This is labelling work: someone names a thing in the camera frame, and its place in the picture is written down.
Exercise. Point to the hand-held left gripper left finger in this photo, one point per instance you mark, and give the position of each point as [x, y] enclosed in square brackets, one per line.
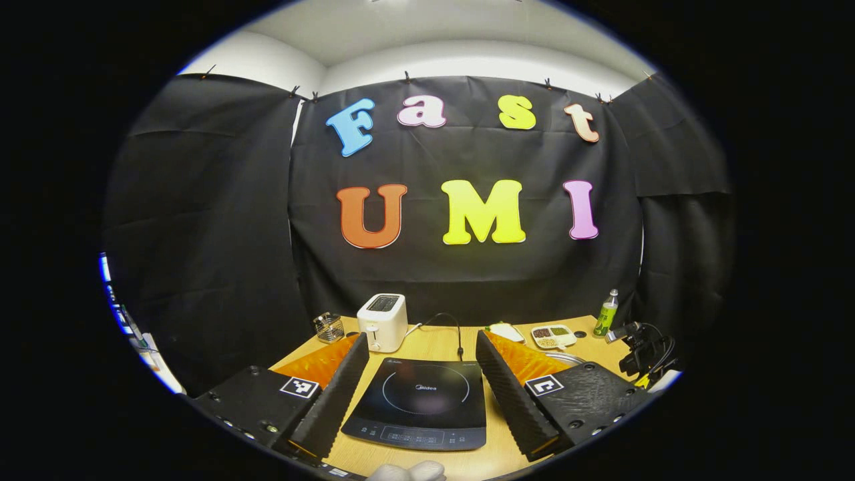
[334, 404]

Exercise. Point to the green tea bottle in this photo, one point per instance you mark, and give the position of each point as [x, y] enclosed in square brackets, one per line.
[606, 315]

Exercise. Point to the white divided plate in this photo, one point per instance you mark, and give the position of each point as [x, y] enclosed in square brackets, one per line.
[572, 344]

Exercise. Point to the white sandwich plate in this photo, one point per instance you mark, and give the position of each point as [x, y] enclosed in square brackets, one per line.
[514, 337]

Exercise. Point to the small heap of soybeans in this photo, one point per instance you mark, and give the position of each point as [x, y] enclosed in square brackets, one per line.
[548, 343]

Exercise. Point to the white toaster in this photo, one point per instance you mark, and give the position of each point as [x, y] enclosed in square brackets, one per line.
[382, 324]

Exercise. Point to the sandwich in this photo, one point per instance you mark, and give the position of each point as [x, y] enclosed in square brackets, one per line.
[504, 329]

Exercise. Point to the black induction cooktop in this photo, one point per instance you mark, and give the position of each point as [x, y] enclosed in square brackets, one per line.
[421, 414]

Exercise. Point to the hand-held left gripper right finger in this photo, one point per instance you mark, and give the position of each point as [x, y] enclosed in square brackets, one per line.
[518, 407]

